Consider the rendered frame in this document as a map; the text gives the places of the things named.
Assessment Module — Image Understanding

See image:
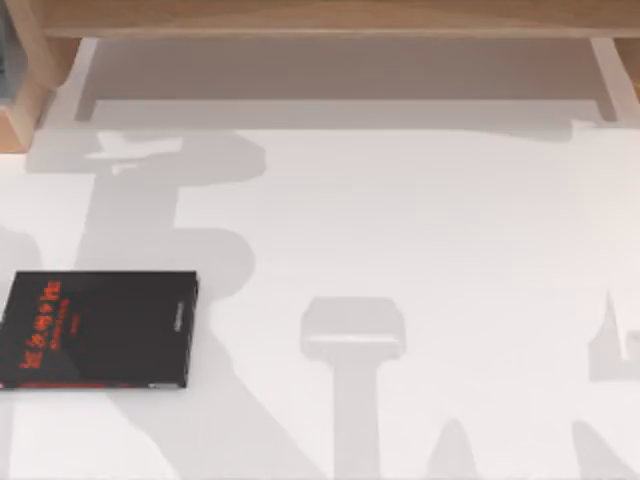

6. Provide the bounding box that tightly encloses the pale wooden shelf unit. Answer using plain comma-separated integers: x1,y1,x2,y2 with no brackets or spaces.
0,0,640,153

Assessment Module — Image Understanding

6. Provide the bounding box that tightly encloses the black book with red lettering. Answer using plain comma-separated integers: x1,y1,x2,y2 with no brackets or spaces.
0,270,200,391

